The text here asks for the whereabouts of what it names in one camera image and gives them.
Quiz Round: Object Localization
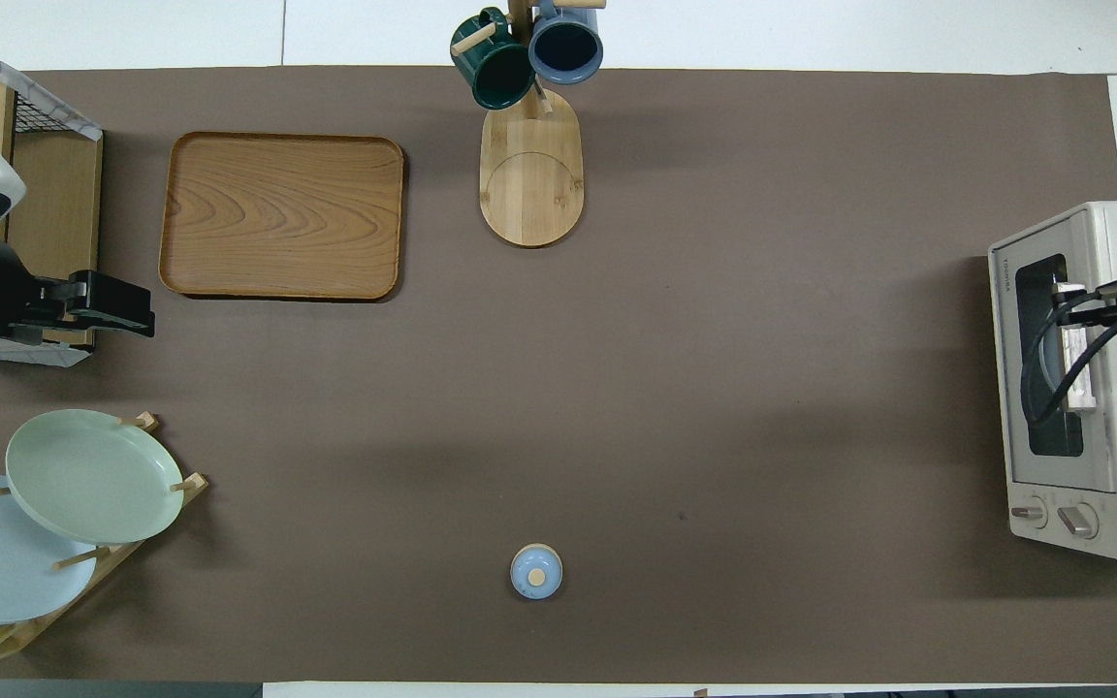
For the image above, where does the wooden plate rack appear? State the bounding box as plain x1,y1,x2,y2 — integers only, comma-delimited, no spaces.
0,411,209,665

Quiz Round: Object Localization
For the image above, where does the pale green plate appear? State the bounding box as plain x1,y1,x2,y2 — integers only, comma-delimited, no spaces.
5,408,185,546

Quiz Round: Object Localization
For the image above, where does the brown table mat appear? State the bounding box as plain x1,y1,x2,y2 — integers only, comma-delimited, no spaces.
0,66,1117,684

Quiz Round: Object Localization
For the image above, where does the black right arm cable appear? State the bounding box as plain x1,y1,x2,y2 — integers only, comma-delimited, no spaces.
1019,286,1117,428

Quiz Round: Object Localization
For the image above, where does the dark green mug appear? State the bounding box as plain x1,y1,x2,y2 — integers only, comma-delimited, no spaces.
450,8,536,111

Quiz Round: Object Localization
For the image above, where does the small blue lidded jar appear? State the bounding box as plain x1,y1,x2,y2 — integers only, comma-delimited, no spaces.
509,543,564,601

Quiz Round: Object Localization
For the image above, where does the wooden serving tray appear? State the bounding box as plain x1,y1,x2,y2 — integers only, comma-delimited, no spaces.
158,131,406,301

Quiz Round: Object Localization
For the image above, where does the wooden mug tree stand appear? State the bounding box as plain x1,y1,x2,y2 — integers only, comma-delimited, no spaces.
452,0,608,249

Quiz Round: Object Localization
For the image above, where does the blue mug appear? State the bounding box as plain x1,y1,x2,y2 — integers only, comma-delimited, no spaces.
527,0,605,85

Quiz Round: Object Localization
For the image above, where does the wooden shelf with wire mesh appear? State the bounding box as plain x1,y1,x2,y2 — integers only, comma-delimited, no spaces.
0,24,104,367

